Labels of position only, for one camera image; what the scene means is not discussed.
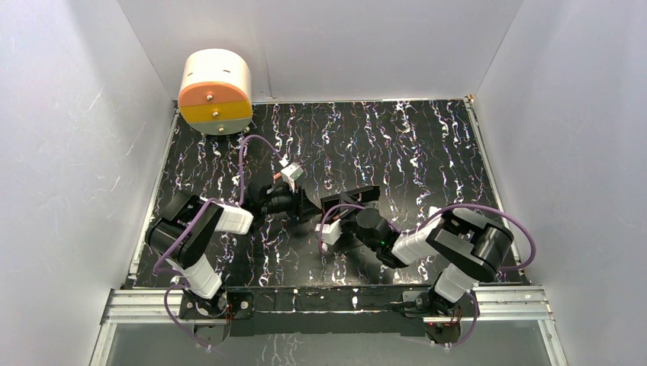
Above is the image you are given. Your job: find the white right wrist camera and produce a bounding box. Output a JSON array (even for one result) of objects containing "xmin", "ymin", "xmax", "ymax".
[{"xmin": 316, "ymin": 220, "xmax": 342, "ymax": 246}]

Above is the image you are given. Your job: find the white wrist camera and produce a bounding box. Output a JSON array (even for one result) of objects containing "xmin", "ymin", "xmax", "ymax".
[
  {"xmin": 316, "ymin": 220, "xmax": 342, "ymax": 246},
  {"xmin": 279, "ymin": 159, "xmax": 304, "ymax": 192}
]

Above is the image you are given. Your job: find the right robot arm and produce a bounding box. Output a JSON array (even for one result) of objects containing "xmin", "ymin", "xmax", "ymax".
[{"xmin": 317, "ymin": 204, "xmax": 513, "ymax": 318}]

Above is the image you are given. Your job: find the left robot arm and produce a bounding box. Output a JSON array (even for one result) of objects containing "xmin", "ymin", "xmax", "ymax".
[{"xmin": 144, "ymin": 181, "xmax": 321, "ymax": 317}]

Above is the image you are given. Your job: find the round cream drawer cabinet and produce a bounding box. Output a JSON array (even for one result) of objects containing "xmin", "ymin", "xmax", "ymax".
[{"xmin": 178, "ymin": 49, "xmax": 253, "ymax": 136}]

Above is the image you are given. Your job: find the aluminium front rail frame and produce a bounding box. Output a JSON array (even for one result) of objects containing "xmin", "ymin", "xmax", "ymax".
[{"xmin": 91, "ymin": 285, "xmax": 568, "ymax": 365}]

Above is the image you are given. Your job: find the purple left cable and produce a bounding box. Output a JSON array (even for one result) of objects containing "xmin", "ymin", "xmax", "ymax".
[{"xmin": 152, "ymin": 134, "xmax": 289, "ymax": 349}]

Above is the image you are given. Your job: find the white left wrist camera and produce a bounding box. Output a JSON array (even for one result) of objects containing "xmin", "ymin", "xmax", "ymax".
[{"xmin": 279, "ymin": 159, "xmax": 304, "ymax": 192}]

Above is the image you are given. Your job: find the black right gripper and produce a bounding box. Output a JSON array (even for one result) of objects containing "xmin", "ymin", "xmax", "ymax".
[{"xmin": 330, "ymin": 191, "xmax": 379, "ymax": 252}]

